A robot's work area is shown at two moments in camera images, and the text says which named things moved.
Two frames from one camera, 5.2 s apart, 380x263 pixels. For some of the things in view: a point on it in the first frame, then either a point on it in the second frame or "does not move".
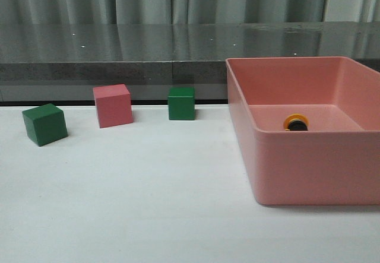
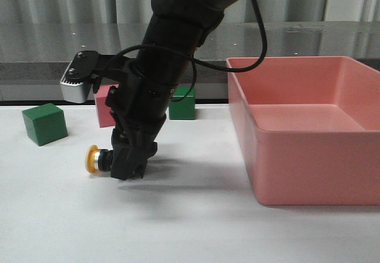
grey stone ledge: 62,62 does not move
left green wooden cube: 45,123 does not move
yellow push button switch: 295,122 to 98,159
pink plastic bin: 336,161 does not move
